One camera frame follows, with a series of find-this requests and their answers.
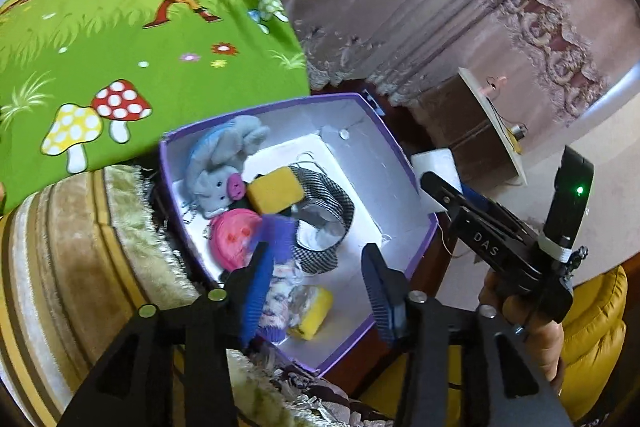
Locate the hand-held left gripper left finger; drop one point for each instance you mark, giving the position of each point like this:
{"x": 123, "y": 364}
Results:
{"x": 255, "y": 297}

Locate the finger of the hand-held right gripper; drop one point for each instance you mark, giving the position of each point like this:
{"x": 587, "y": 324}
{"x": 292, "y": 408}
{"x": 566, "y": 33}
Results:
{"x": 500, "y": 214}
{"x": 440, "y": 192}

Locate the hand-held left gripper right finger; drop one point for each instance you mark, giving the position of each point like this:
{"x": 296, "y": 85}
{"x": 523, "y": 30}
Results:
{"x": 382, "y": 302}

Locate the pink round toy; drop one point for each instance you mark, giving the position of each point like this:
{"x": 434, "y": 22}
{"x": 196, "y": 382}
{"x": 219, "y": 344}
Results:
{"x": 232, "y": 237}

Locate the yellow white sponge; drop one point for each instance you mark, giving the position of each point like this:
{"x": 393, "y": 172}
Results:
{"x": 317, "y": 312}

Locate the purple cardboard box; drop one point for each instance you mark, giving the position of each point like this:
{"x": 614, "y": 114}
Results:
{"x": 350, "y": 187}

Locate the houndstooth cloth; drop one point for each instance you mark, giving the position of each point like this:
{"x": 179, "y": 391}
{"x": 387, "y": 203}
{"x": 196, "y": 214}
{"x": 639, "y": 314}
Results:
{"x": 325, "y": 192}

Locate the grey elephant plush toy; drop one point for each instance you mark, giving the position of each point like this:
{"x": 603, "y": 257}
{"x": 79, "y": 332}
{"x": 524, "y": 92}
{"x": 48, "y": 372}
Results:
{"x": 215, "y": 187}

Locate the person's right forearm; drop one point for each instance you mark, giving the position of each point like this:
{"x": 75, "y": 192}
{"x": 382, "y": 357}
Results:
{"x": 595, "y": 347}

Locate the person's right hand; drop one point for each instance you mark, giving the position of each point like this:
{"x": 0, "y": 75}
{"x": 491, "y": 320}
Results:
{"x": 535, "y": 337}

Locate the white foam block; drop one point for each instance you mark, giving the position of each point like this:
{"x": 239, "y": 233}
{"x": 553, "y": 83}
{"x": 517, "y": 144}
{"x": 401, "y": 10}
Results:
{"x": 435, "y": 164}

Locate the dark brown wooden stand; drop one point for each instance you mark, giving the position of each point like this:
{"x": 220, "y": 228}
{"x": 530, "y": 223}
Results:
{"x": 460, "y": 132}

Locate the white board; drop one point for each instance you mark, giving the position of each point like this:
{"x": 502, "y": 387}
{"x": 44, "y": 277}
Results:
{"x": 492, "y": 117}

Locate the green cartoon printed blanket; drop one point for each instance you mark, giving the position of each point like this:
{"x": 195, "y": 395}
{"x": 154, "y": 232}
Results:
{"x": 125, "y": 72}

